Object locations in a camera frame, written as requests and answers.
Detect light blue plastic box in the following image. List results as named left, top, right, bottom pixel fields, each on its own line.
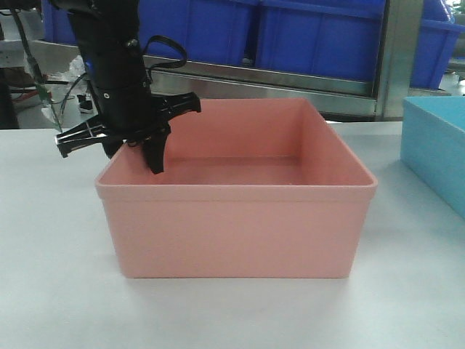
left=400, top=96, right=464, bottom=217

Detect pink plastic box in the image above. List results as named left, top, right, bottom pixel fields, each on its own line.
left=95, top=98, right=378, bottom=278

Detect blue bin far right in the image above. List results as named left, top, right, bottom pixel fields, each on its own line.
left=410, top=1, right=464, bottom=89

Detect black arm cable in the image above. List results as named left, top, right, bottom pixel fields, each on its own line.
left=139, top=35, right=188, bottom=79

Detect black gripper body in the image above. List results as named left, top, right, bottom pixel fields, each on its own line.
left=54, top=81, right=203, bottom=159

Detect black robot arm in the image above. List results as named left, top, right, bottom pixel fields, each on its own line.
left=52, top=1, right=201, bottom=174

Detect blue bin on shelf left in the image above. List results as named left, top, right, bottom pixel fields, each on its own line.
left=40, top=0, right=261, bottom=65

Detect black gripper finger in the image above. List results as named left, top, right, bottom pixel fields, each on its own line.
left=102, top=138, right=124, bottom=159
left=142, top=132, right=169, bottom=175

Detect cluttered side table items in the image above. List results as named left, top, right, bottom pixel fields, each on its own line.
left=1, top=6, right=86, bottom=131

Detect stainless steel shelf frame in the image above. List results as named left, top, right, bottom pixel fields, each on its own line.
left=31, top=0, right=451, bottom=123

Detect blue bin on shelf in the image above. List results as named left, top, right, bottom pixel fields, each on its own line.
left=255, top=1, right=384, bottom=81
left=40, top=0, right=261, bottom=65

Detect blue bin on shelf right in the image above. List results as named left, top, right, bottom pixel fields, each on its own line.
left=255, top=1, right=384, bottom=81

